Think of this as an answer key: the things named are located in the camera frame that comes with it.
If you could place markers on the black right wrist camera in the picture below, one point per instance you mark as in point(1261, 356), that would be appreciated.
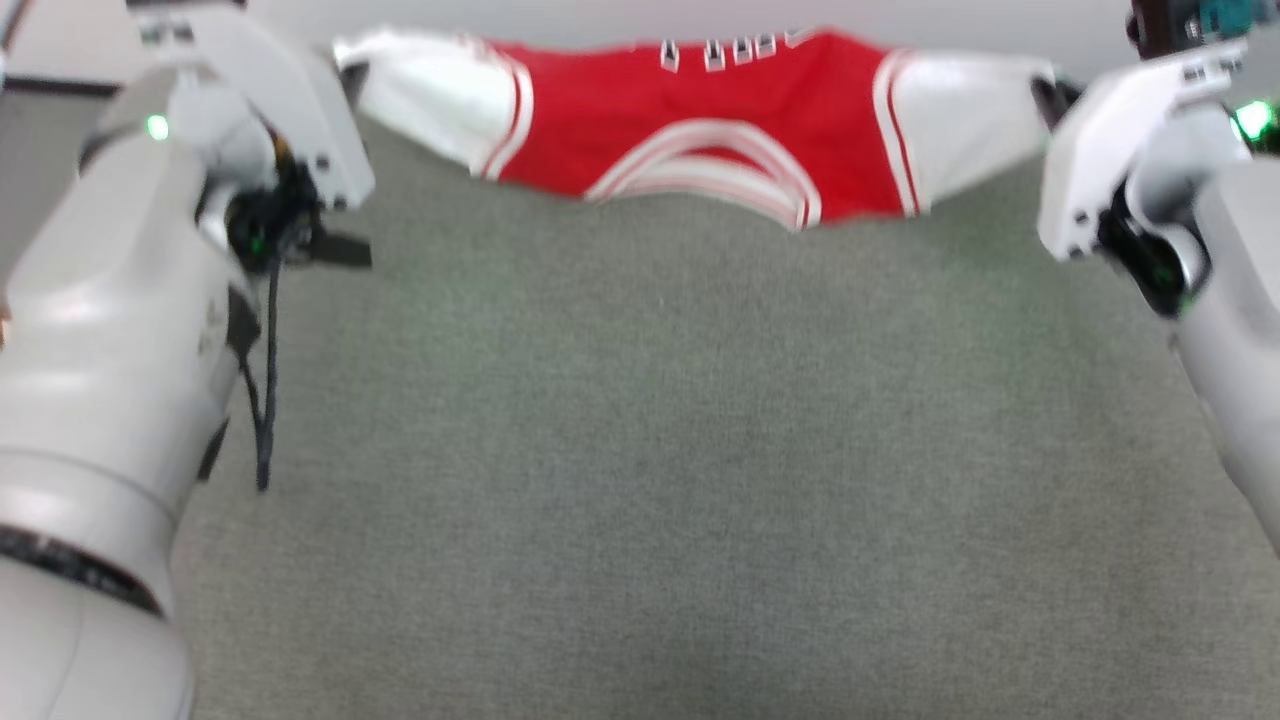
point(1160, 25)

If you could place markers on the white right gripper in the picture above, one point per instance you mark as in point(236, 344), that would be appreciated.
point(1110, 130)

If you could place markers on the red and white jersey shirt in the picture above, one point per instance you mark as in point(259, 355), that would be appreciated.
point(700, 110)

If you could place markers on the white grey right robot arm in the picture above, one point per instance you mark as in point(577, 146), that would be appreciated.
point(1240, 280)

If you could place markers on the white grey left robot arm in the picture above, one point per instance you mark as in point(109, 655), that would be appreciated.
point(100, 300)

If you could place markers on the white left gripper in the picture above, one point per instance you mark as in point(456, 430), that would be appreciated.
point(270, 90)

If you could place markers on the teal right camera plug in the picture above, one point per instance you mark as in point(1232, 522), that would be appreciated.
point(1225, 15)

